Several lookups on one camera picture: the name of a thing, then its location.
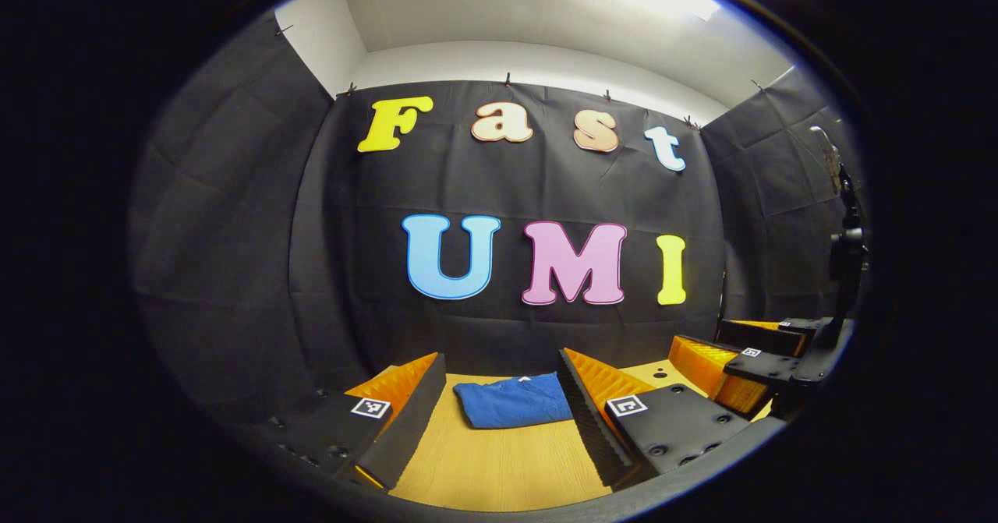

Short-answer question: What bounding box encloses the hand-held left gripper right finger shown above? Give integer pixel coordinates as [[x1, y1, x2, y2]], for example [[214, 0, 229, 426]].
[[557, 346, 787, 493]]

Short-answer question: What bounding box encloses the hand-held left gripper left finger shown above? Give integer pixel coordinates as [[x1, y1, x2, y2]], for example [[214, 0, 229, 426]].
[[268, 352, 448, 493]]

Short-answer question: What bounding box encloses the blue button shirt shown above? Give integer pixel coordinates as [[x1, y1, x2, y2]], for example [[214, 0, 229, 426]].
[[453, 373, 575, 430]]

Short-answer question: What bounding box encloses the black backdrop cloth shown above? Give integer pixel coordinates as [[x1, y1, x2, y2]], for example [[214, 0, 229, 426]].
[[129, 12, 866, 430]]

